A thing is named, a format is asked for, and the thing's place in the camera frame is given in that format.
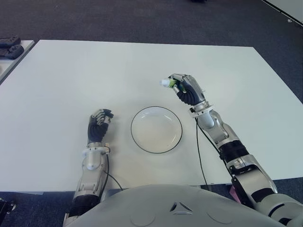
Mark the black object on floor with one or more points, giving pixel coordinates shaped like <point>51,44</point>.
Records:
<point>7,205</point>

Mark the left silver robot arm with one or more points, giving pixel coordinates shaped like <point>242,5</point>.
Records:
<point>91,175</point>

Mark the grey robot torso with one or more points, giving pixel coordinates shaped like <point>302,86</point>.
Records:
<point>165,208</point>

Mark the white plate with black rim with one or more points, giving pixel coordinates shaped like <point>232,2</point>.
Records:
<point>156,130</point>

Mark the pink object under table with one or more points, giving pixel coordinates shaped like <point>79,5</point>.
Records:
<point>234,194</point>

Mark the black game controller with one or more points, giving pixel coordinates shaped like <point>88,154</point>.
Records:
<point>10,51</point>
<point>9,40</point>

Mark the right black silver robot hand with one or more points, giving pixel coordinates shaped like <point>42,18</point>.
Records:
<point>191,93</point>

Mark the small white side table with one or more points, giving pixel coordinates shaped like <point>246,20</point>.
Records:
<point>14,66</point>

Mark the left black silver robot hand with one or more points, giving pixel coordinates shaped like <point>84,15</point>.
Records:
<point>98,130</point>

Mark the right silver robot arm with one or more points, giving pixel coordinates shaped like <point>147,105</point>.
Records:
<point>239,160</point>

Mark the white neighbouring table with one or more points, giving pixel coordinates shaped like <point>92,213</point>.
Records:
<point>288,9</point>

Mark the green white toothpaste tube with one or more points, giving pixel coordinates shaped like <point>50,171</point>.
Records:
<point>165,82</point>

